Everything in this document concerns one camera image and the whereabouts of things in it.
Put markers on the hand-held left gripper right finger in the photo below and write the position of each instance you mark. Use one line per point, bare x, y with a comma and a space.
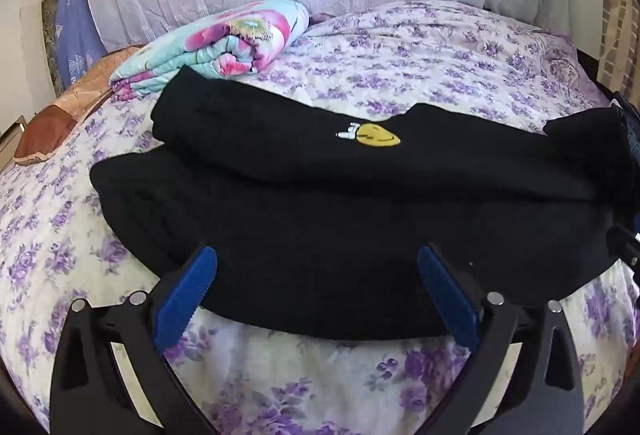
447, 300

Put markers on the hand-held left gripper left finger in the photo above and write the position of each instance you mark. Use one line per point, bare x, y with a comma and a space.
185, 295

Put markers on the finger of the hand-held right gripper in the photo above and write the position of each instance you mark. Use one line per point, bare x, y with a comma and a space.
625, 247

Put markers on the black pants with yellow patch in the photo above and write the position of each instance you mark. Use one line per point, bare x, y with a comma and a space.
310, 215

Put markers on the blue denim jeans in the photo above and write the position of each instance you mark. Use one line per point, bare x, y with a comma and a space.
631, 125

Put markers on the orange brown pillow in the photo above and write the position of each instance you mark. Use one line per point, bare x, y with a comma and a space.
65, 115

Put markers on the brick pattern curtain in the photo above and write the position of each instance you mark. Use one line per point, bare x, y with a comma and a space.
617, 25

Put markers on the white bedside cabinet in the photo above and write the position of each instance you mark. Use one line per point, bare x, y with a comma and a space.
11, 145

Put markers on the purple floral bedsheet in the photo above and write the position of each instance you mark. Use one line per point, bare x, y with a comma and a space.
400, 55

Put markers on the folded teal pink floral blanket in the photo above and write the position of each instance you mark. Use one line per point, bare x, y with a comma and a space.
235, 40

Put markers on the dark framed picture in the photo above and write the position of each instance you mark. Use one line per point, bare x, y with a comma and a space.
52, 45

